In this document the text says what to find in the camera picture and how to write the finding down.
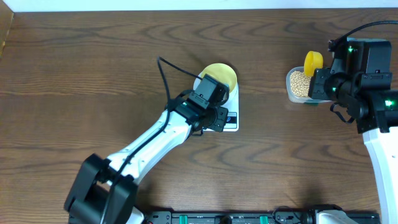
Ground yellow measuring scoop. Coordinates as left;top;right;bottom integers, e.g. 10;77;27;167
303;51;323;77

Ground white digital kitchen scale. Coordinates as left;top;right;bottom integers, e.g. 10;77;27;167
193;76;239;132

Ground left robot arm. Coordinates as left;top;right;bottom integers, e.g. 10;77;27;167
64;75;229;224

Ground yellow bowl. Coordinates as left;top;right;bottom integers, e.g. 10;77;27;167
200;63;238;93

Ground clear plastic container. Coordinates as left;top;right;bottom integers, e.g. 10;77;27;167
286;67;328;104

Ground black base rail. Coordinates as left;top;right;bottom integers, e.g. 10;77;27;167
144;204;381;224

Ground soybeans in container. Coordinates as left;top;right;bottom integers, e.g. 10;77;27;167
290;71;311;97

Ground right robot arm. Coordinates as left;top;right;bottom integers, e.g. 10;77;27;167
308;37;397;223

